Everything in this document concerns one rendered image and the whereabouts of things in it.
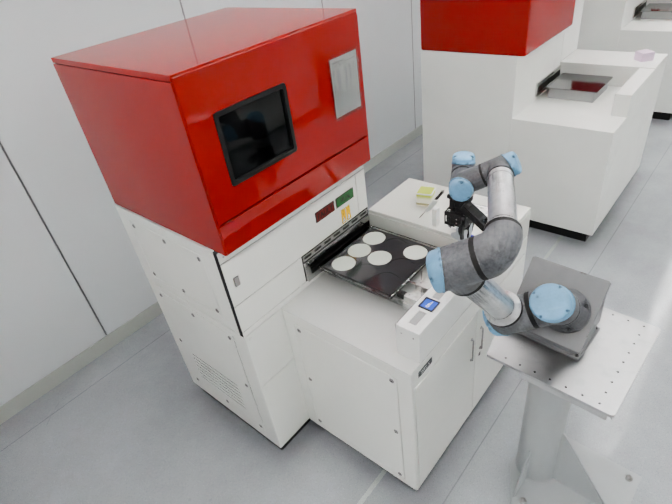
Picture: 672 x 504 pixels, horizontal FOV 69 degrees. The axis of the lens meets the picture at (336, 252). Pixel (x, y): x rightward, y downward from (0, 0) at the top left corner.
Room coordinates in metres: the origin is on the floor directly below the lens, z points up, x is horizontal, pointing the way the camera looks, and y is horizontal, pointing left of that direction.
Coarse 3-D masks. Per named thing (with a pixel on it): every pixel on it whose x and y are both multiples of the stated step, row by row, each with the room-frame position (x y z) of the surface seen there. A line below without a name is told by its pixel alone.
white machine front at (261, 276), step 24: (360, 168) 1.94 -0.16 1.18; (336, 192) 1.82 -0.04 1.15; (360, 192) 1.93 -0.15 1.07; (288, 216) 1.62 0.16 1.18; (312, 216) 1.71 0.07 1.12; (336, 216) 1.81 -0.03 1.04; (264, 240) 1.53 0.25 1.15; (288, 240) 1.60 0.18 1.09; (312, 240) 1.69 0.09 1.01; (216, 264) 1.40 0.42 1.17; (240, 264) 1.44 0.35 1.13; (264, 264) 1.51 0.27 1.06; (288, 264) 1.59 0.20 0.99; (240, 288) 1.42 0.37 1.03; (264, 288) 1.49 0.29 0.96; (288, 288) 1.57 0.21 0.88; (240, 312) 1.40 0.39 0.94; (264, 312) 1.47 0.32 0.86
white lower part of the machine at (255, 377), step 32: (160, 288) 1.81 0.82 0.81; (192, 320) 1.66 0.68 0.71; (192, 352) 1.76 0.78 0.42; (224, 352) 1.53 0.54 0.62; (256, 352) 1.40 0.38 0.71; (288, 352) 1.51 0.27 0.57; (224, 384) 1.61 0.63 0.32; (256, 384) 1.40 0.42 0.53; (288, 384) 1.48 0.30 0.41; (256, 416) 1.47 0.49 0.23; (288, 416) 1.45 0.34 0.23
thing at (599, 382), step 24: (504, 336) 1.19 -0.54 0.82; (600, 336) 1.12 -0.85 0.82; (624, 336) 1.11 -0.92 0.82; (648, 336) 1.09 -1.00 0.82; (504, 360) 1.08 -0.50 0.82; (528, 360) 1.07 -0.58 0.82; (552, 360) 1.05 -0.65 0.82; (576, 360) 1.04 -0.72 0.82; (600, 360) 1.02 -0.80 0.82; (624, 360) 1.01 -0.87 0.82; (552, 384) 0.96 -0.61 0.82; (576, 384) 0.95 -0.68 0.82; (600, 384) 0.93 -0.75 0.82; (624, 384) 0.92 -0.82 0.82; (600, 408) 0.85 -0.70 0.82
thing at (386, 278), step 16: (384, 240) 1.77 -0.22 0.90; (400, 240) 1.76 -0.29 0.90; (336, 256) 1.71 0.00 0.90; (352, 256) 1.69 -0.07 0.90; (400, 256) 1.64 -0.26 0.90; (336, 272) 1.60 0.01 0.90; (352, 272) 1.58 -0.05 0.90; (368, 272) 1.57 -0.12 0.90; (384, 272) 1.55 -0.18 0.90; (400, 272) 1.53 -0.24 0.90; (384, 288) 1.45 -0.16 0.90
